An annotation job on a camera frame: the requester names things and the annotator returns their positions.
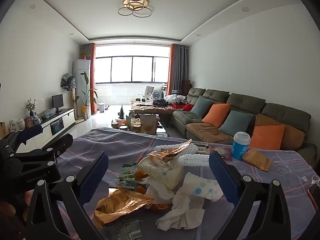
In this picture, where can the white ceramic jar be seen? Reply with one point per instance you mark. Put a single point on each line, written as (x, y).
(20, 124)

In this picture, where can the clear plastic bag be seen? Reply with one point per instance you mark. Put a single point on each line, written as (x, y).
(48, 113)

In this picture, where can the cream paper bowl blue dots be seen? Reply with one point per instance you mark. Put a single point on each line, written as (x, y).
(162, 175)

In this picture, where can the brown sofa cushion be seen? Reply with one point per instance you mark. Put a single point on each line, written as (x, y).
(293, 135)

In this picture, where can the brown seat pad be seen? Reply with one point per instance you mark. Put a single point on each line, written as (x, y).
(207, 131)

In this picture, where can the white pedal bin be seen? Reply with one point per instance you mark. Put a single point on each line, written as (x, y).
(101, 107)

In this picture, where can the red printed packet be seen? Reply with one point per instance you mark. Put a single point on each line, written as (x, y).
(223, 152)

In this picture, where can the blue sofa cushion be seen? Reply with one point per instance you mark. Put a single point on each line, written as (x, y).
(201, 106)
(236, 122)

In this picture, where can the rose gold foil wrapper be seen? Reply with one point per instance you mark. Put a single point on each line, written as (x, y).
(167, 152)

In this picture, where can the green snack wrapper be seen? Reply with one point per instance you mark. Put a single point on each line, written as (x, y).
(127, 176)

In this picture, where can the orange peel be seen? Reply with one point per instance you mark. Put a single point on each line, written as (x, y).
(141, 175)
(158, 207)
(141, 190)

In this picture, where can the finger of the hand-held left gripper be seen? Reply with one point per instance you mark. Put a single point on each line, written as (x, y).
(60, 143)
(30, 133)

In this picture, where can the black monitor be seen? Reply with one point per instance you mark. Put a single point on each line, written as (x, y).
(57, 101)

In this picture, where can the white office chair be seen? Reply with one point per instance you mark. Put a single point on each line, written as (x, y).
(149, 91)

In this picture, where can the clear glass jar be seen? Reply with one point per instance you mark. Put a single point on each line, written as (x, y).
(13, 126)

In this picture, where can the cluttered coffee table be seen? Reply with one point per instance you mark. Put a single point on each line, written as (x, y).
(150, 131)

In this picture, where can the white black TV stand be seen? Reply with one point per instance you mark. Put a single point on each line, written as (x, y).
(57, 120)

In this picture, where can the pile of clothes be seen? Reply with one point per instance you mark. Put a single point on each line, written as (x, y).
(175, 98)

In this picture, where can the covered standing fan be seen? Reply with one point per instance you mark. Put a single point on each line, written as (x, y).
(67, 81)

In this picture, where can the white tissue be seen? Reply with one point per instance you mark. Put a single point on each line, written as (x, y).
(182, 212)
(160, 192)

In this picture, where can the orange sofa cushion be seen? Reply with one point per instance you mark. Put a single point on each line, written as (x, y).
(216, 113)
(267, 137)

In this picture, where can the tall leafy plant yellow pot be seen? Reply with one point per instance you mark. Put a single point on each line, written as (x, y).
(86, 97)

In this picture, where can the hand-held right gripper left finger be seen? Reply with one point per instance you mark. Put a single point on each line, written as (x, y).
(95, 177)

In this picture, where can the gold brown flat packet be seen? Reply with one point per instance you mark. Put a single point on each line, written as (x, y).
(257, 158)

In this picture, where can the dark wooden cabinet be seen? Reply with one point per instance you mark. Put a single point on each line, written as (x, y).
(186, 87)

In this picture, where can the large window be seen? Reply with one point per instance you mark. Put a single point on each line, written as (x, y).
(130, 68)

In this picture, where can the blue white ceramic pot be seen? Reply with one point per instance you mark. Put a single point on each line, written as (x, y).
(37, 120)

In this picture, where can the small printed packet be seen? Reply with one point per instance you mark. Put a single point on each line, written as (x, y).
(201, 149)

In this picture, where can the tan cardboard box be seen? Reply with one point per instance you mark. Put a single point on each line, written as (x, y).
(2, 130)

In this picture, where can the small potted green plant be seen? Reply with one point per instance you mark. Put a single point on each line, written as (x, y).
(84, 54)

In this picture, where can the large gold foil wrapper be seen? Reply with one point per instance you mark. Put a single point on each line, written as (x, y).
(120, 202)

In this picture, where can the green sectional sofa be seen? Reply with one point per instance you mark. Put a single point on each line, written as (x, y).
(282, 112)

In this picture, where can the crushed paper cup blue circles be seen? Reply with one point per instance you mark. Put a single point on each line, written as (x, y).
(200, 187)

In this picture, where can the brown ottoman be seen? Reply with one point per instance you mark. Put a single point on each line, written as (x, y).
(150, 108)

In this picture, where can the transparent plastic wrapper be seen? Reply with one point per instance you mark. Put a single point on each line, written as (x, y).
(135, 231)

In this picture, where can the orange grey window curtain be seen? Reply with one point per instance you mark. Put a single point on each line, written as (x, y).
(176, 67)
(92, 80)

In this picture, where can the blue white lidded paper cup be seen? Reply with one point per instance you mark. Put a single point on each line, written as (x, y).
(240, 146)

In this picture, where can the white standing air conditioner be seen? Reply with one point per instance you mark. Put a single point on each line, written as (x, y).
(81, 80)

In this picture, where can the brown paper bag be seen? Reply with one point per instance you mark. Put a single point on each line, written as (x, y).
(148, 123)

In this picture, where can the small plant in blue vase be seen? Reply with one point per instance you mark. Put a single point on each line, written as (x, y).
(30, 106)

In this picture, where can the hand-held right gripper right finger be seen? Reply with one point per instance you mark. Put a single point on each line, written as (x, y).
(222, 177)

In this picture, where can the round floor fan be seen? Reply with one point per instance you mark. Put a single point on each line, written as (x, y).
(157, 95)

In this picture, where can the grey plaid blanket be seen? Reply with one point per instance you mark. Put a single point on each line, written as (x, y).
(125, 142)

